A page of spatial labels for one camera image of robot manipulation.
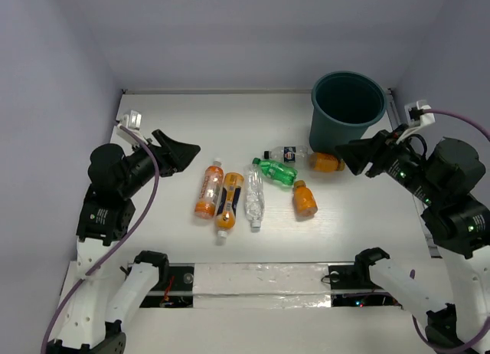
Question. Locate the clear pepsi bottle black cap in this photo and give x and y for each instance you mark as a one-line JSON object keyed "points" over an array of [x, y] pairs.
{"points": [[294, 156]]}

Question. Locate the crushed clear plastic bottle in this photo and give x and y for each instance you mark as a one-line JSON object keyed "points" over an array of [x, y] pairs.
{"points": [[254, 198]]}

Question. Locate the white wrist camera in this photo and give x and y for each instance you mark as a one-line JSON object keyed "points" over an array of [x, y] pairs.
{"points": [[130, 120], [418, 114]]}

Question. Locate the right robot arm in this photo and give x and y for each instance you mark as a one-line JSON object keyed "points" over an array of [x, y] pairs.
{"points": [[443, 181]]}

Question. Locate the green plastic bottle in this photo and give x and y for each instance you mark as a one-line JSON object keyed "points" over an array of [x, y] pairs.
{"points": [[276, 171]]}

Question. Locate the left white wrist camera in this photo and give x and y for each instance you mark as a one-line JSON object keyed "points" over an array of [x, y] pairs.
{"points": [[130, 120]]}

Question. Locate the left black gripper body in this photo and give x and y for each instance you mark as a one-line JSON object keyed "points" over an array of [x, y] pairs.
{"points": [[163, 155]]}

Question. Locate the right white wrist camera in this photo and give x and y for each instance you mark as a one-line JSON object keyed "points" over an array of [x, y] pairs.
{"points": [[418, 114]]}

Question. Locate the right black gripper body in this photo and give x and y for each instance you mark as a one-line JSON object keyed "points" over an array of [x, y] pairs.
{"points": [[404, 165]]}

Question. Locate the orange bottle blue label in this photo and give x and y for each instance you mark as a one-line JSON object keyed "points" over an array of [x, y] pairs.
{"points": [[227, 209]]}

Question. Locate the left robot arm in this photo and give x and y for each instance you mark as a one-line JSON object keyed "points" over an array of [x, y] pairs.
{"points": [[93, 315]]}

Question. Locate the tall orange drink bottle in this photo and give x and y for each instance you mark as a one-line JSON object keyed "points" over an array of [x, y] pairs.
{"points": [[210, 190]]}

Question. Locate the dark teal plastic bin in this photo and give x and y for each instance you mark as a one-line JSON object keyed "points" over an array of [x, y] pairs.
{"points": [[345, 105]]}

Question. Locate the small orange juice bottle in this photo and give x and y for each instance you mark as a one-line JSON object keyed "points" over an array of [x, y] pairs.
{"points": [[304, 201]]}

